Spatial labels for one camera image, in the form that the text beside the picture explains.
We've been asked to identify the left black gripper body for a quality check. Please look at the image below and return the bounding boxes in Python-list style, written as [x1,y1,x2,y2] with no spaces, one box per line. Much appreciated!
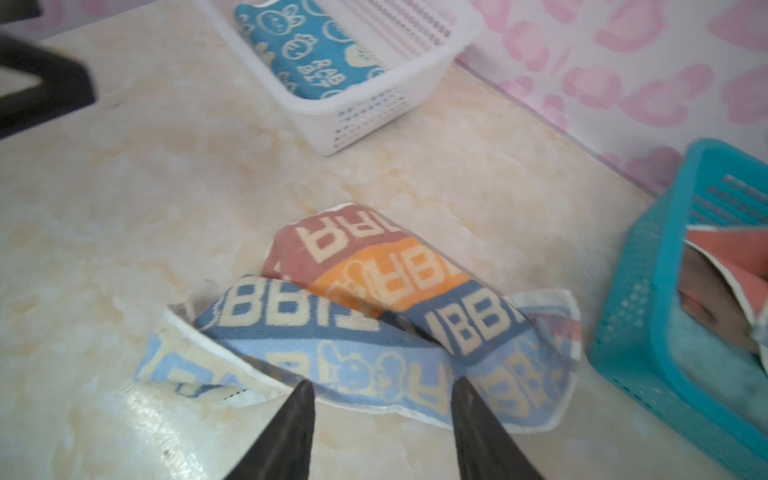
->
[1,32,96,139]

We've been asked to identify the teal plastic basket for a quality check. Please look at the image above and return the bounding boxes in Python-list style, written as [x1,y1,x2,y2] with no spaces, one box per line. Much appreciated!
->
[588,139,767,479]

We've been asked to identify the red brown towel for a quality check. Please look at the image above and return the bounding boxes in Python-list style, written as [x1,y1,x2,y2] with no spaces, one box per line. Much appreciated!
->
[677,225,767,362]

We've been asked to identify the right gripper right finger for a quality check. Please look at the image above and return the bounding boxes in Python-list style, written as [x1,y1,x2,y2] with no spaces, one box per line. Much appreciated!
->
[451,377,544,480]

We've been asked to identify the blue bunny pattern towel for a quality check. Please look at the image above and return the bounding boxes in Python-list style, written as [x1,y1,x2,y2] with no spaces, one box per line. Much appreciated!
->
[234,0,385,100]

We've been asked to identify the striped rabbit letter towel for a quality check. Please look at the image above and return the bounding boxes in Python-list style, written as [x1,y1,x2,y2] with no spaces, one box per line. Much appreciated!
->
[135,203,582,433]

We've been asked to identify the white plastic basket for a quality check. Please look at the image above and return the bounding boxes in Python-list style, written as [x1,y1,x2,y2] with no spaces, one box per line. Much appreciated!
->
[198,1,483,156]

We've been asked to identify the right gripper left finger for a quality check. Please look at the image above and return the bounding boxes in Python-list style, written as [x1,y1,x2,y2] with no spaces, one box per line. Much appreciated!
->
[225,380,315,480]

